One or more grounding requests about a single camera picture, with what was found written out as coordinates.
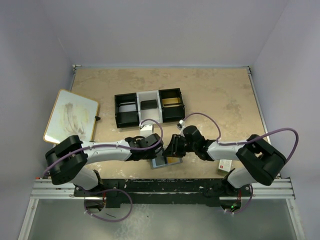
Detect grey card holder wallet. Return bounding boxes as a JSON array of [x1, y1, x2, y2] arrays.
[[150, 156, 183, 170]]

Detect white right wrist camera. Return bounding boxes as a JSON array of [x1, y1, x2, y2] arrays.
[[176, 119, 186, 130]]

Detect gold credit card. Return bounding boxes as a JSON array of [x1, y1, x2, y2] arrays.
[[166, 157, 181, 164]]

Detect silver card in tray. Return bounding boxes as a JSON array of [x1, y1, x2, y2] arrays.
[[119, 102, 137, 113]]

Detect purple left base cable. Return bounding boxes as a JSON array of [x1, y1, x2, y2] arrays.
[[83, 187, 134, 222]]

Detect wood-framed whiteboard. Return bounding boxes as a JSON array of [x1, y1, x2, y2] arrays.
[[43, 89, 99, 144]]

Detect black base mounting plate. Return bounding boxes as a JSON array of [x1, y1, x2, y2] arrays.
[[74, 178, 251, 209]]

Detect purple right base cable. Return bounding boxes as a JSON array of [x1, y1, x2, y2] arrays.
[[223, 184, 254, 215]]

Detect gold card in tray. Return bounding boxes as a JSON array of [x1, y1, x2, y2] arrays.
[[162, 97, 181, 108]]

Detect black card in tray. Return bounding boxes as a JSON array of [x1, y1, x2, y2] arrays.
[[140, 99, 158, 110]]

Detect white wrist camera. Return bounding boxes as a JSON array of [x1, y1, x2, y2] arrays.
[[139, 123, 154, 138], [176, 119, 186, 130]]

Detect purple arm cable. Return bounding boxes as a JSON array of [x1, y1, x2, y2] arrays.
[[42, 118, 164, 177], [183, 112, 300, 163]]

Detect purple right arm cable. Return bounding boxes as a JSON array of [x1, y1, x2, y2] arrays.
[[183, 112, 300, 163]]

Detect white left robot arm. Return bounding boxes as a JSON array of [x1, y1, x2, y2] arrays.
[[44, 133, 163, 196]]

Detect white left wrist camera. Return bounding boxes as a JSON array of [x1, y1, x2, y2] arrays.
[[139, 123, 154, 138]]

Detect small white red box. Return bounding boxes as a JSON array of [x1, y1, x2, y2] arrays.
[[217, 159, 232, 173]]

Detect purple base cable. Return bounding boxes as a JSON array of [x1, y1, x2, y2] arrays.
[[83, 187, 134, 222], [223, 184, 254, 215]]

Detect three-compartment card tray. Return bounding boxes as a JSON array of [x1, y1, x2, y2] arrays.
[[114, 88, 186, 129]]

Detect aluminium frame rail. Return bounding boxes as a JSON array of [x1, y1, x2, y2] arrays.
[[30, 179, 296, 200]]

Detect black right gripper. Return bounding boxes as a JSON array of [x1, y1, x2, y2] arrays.
[[162, 133, 197, 158]]

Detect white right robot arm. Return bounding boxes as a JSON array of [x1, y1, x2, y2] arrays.
[[162, 125, 287, 196]]

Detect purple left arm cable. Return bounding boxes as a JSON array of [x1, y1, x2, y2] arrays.
[[42, 118, 164, 177]]

